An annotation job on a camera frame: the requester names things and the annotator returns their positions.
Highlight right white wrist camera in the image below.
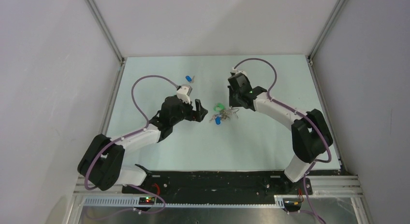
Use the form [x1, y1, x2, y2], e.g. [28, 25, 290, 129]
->
[230, 68, 248, 76]

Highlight right aluminium frame post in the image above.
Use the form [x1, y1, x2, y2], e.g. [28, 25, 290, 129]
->
[307, 0, 348, 62]

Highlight left electronics board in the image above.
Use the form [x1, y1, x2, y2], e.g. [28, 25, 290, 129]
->
[138, 196, 156, 206]

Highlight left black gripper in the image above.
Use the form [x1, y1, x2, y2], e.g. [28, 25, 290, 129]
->
[171, 97, 207, 126]

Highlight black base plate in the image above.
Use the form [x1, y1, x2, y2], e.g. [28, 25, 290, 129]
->
[140, 171, 313, 204]

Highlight green tagged key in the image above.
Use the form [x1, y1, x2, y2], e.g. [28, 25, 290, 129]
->
[213, 103, 225, 112]

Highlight aluminium frame post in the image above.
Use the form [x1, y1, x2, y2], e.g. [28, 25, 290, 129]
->
[307, 0, 348, 62]
[85, 0, 125, 65]

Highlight right electronics board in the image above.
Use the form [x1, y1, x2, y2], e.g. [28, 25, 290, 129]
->
[283, 200, 303, 212]

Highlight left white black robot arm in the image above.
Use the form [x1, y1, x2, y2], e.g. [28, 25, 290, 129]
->
[77, 96, 208, 193]

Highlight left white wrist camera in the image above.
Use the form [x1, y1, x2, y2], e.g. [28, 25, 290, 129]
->
[176, 85, 192, 105]

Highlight blue tagged brass key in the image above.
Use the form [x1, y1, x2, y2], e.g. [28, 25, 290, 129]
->
[209, 116, 222, 125]

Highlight electronics board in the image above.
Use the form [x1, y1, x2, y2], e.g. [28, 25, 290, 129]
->
[283, 200, 303, 212]
[138, 196, 156, 206]

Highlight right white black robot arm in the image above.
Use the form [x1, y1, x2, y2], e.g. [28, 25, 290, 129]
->
[228, 70, 333, 194]

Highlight bunch of silver keys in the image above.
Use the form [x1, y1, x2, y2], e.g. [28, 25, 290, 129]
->
[217, 109, 237, 121]

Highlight blue capped key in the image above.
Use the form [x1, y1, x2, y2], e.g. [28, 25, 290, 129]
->
[185, 75, 195, 83]

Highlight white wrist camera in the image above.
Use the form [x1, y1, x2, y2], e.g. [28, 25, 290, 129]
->
[230, 68, 248, 76]
[176, 85, 192, 105]

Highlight left aluminium frame post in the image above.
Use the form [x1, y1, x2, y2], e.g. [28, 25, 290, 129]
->
[85, 0, 125, 65]

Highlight grey slotted cable duct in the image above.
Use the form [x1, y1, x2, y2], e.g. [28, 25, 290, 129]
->
[83, 196, 284, 209]

